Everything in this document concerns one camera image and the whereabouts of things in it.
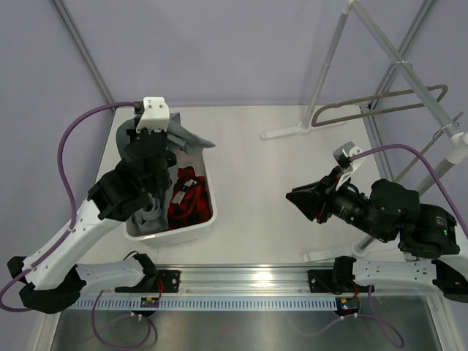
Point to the red black plaid shirt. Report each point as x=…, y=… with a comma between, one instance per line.
x=189, y=204

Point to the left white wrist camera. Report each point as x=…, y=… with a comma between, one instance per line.
x=155, y=116

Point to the white plastic basket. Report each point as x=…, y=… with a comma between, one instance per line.
x=184, y=234

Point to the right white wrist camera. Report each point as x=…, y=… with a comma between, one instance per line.
x=343, y=156

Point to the metal clothes rack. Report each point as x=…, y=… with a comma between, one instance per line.
x=458, y=139

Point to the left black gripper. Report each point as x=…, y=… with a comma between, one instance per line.
x=131, y=133

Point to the white slotted cable duct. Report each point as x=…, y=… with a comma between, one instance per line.
x=191, y=303

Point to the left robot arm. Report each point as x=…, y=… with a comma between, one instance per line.
x=116, y=196

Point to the aluminium mounting rail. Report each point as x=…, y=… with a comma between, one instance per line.
x=241, y=279

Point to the hanger of plaid shirt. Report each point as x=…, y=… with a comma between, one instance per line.
x=425, y=149

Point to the grey shirt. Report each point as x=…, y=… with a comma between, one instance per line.
x=179, y=139

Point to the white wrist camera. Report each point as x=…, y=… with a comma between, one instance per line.
x=343, y=156
x=155, y=116

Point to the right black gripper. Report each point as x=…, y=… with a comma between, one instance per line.
x=314, y=203

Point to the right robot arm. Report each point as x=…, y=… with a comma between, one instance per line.
x=431, y=239

